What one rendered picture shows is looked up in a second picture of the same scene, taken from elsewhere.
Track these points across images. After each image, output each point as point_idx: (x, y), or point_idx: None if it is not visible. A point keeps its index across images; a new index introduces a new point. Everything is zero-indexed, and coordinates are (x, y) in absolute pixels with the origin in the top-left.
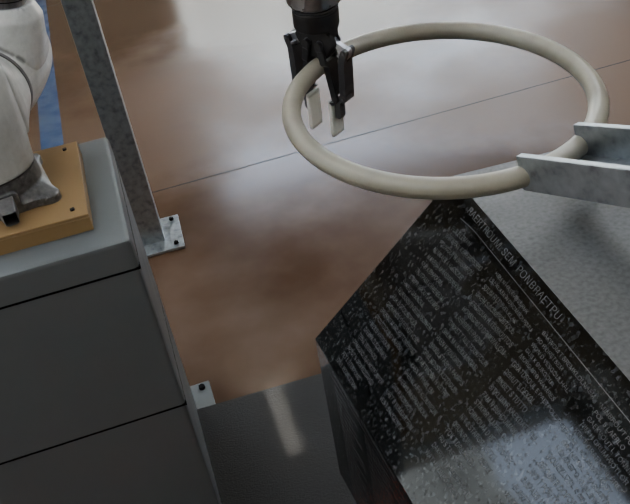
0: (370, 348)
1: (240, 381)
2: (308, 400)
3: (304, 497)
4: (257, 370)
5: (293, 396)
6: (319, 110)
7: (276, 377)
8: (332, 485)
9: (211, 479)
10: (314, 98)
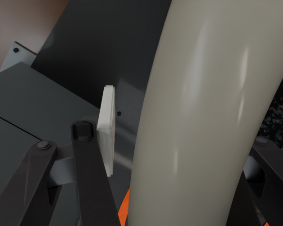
0: None
1: (31, 28)
2: (87, 18)
3: (136, 81)
4: (32, 12)
5: (75, 21)
6: (113, 107)
7: (49, 10)
8: (145, 66)
9: None
10: (112, 143)
